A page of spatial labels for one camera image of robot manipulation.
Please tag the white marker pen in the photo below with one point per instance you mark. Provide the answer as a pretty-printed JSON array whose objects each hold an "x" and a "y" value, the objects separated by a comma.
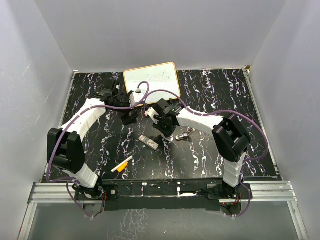
[{"x": 127, "y": 160}]

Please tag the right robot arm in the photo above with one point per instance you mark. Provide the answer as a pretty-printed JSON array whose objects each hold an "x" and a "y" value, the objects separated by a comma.
[{"x": 231, "y": 138}]

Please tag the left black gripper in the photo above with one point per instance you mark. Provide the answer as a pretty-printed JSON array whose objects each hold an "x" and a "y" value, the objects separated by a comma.
[{"x": 127, "y": 119}]

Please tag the orange marker cap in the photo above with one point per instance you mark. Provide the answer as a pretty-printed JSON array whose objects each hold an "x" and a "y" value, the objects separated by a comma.
[{"x": 122, "y": 167}]

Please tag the black front mounting rail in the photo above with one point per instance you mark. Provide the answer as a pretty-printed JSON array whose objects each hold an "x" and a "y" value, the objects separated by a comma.
[{"x": 158, "y": 194}]

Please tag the orange framed whiteboard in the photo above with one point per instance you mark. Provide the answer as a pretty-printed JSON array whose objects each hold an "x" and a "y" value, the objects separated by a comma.
[{"x": 161, "y": 78}]

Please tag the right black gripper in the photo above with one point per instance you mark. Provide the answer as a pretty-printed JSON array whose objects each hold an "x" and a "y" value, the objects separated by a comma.
[{"x": 167, "y": 133}]

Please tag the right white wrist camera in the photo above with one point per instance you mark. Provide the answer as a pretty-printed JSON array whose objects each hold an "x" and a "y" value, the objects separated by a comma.
[{"x": 152, "y": 114}]

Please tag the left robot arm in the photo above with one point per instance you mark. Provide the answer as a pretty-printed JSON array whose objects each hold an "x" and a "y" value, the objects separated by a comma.
[{"x": 65, "y": 150}]

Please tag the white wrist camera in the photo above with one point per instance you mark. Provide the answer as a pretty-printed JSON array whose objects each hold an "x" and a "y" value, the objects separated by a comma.
[
  {"x": 135, "y": 96},
  {"x": 152, "y": 114}
]

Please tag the white staple box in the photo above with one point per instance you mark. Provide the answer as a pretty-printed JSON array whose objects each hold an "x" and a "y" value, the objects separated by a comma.
[{"x": 148, "y": 142}]

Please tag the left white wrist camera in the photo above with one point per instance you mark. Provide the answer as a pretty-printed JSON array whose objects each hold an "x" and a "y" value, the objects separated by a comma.
[{"x": 135, "y": 96}]

